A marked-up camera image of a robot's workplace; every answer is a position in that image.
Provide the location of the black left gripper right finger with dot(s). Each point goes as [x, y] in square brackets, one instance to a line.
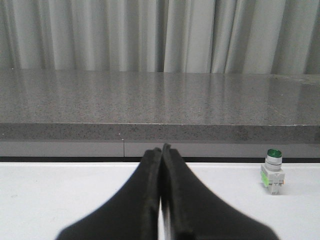
[193, 212]

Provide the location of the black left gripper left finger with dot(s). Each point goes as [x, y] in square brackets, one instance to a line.
[131, 214]

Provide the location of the grey stone counter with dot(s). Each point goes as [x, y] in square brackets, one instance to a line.
[77, 113]

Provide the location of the grey curtain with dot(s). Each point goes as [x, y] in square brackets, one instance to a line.
[192, 36]

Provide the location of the green pushbutton switch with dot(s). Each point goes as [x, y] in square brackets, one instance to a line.
[271, 172]

